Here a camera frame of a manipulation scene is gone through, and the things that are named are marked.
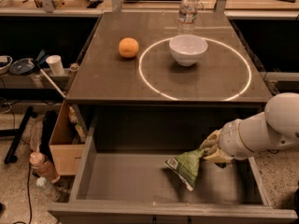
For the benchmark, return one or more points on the white stick tool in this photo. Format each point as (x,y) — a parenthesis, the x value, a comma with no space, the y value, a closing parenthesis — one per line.
(39,57)

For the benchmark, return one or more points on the open grey top drawer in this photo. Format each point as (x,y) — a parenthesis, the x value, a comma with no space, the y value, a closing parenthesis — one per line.
(122,177)

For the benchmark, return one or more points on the black pole on floor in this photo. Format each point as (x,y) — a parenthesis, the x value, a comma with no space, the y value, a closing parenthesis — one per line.
(17,134)

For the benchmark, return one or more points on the small white side bowl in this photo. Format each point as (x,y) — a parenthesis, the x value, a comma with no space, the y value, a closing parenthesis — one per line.
(5,62)

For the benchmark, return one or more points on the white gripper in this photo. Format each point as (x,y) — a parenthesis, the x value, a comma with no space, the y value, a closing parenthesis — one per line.
(230,138)

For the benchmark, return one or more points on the cardboard box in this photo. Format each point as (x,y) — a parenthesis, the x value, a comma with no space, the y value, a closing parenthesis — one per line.
(65,144)

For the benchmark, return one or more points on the orange fruit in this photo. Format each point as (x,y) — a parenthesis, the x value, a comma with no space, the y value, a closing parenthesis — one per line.
(128,47)

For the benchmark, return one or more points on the white plastic bottle on floor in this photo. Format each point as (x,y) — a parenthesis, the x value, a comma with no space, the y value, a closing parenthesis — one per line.
(48,189)

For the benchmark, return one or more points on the white paper cup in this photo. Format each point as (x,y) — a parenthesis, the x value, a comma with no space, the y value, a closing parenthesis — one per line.
(55,64)

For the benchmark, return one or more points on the brown plastic bottle on floor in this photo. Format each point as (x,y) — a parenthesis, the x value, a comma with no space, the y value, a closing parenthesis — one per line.
(44,167)

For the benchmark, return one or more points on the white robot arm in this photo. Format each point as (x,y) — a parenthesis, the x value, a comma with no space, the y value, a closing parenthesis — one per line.
(274,129)

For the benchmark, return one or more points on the green jalapeno chip bag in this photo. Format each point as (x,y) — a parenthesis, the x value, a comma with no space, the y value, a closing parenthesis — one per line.
(186,166)

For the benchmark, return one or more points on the white ceramic bowl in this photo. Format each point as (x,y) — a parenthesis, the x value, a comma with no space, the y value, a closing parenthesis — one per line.
(187,49)

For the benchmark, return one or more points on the clear plastic water bottle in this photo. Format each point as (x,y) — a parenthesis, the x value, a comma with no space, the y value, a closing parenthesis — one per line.
(187,15)

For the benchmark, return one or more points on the black shoe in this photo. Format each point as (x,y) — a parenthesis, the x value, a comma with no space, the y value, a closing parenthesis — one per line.
(296,202)

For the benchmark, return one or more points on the grey round dish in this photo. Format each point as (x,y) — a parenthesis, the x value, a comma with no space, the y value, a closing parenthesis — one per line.
(22,66)

